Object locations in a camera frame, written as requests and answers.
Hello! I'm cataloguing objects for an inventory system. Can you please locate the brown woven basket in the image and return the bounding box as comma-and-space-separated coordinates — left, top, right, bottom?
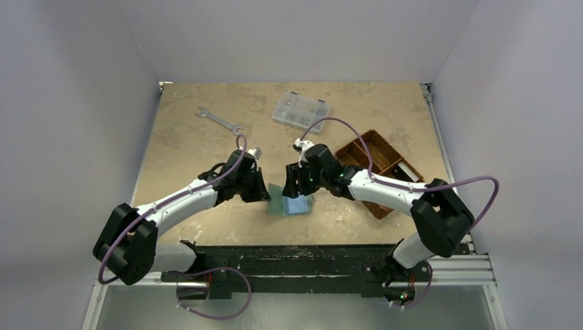
334, 129, 426, 221

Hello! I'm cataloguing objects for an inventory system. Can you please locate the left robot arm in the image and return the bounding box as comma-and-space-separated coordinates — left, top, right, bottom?
93, 147, 271, 285

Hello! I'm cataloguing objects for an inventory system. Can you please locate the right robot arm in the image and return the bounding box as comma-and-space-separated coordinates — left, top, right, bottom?
283, 140, 474, 284

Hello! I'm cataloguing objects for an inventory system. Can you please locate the clear plastic organizer box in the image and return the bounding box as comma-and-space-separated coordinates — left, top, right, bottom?
272, 91, 331, 131

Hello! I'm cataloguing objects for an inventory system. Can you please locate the silver open-end wrench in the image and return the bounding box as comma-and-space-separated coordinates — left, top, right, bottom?
196, 107, 244, 135

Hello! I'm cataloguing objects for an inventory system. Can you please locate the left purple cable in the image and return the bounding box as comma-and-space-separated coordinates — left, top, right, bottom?
98, 134, 249, 285

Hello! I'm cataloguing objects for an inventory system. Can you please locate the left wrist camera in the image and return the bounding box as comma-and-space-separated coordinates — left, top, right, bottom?
246, 146, 263, 161

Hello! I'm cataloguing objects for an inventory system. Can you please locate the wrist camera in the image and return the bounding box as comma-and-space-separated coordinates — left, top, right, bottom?
292, 138, 314, 167
246, 146, 263, 161

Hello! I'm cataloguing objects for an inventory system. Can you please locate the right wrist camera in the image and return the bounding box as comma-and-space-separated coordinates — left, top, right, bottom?
292, 138, 314, 167

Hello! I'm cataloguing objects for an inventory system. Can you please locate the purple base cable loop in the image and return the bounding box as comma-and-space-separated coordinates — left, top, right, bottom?
175, 266, 253, 320

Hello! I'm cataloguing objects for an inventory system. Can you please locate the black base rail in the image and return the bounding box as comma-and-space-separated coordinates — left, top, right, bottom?
161, 243, 429, 299

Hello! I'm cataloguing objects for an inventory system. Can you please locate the aluminium frame rail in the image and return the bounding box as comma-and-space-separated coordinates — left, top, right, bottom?
421, 83, 496, 286

